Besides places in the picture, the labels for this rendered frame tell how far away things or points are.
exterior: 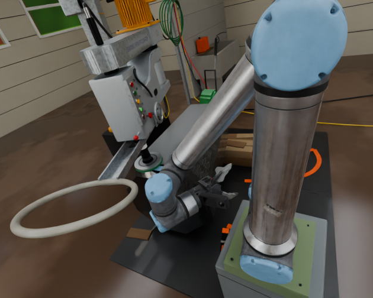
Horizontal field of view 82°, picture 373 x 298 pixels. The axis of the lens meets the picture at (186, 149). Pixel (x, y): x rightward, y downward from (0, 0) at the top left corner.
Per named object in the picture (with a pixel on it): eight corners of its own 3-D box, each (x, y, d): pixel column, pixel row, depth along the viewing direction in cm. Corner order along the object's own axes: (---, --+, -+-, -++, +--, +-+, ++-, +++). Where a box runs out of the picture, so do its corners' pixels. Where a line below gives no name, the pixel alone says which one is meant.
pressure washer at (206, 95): (210, 116, 395) (201, 69, 347) (226, 119, 373) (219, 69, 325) (198, 126, 376) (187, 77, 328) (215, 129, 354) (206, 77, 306)
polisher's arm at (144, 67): (155, 99, 215) (138, 48, 188) (176, 96, 209) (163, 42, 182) (128, 140, 156) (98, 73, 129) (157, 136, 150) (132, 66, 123)
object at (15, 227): (75, 185, 122) (74, 180, 121) (154, 180, 110) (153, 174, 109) (-24, 239, 76) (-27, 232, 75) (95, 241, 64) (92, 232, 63)
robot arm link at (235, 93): (293, -30, 42) (165, 156, 89) (294, -31, 33) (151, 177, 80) (339, 5, 43) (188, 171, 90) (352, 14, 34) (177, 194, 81)
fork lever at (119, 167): (138, 126, 173) (136, 120, 170) (160, 123, 168) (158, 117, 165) (95, 185, 117) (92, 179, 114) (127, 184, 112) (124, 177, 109)
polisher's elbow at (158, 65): (141, 87, 195) (134, 65, 184) (157, 79, 205) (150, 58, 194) (155, 88, 183) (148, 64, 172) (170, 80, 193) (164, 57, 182)
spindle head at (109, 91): (136, 120, 173) (113, 64, 148) (161, 116, 168) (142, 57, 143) (118, 145, 144) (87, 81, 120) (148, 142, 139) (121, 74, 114)
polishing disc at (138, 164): (166, 154, 164) (166, 152, 164) (151, 172, 150) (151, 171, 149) (145, 151, 175) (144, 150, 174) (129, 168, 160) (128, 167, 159)
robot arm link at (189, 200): (185, 202, 76) (192, 222, 80) (196, 196, 78) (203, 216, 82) (174, 192, 84) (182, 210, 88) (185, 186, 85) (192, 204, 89)
